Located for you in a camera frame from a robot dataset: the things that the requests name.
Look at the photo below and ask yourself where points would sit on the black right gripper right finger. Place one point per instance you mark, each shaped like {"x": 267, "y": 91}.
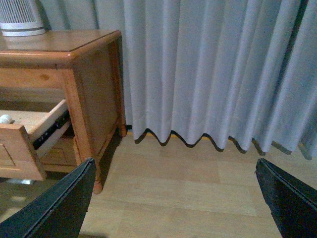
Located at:
{"x": 293, "y": 203}

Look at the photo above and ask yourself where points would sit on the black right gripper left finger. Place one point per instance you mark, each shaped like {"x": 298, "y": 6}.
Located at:
{"x": 57, "y": 213}

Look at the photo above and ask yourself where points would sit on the wooden drawer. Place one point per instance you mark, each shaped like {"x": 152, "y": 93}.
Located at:
{"x": 36, "y": 128}
{"x": 63, "y": 157}

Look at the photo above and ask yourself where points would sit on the white medicine bottle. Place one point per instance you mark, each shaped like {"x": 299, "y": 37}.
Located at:
{"x": 6, "y": 119}

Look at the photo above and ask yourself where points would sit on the wooden nightstand cabinet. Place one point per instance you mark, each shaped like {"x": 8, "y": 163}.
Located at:
{"x": 81, "y": 66}

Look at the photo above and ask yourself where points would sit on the grey-green curtain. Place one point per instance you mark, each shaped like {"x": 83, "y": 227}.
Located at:
{"x": 241, "y": 69}

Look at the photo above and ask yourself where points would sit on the white slatted conical device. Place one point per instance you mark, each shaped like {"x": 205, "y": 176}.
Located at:
{"x": 20, "y": 18}

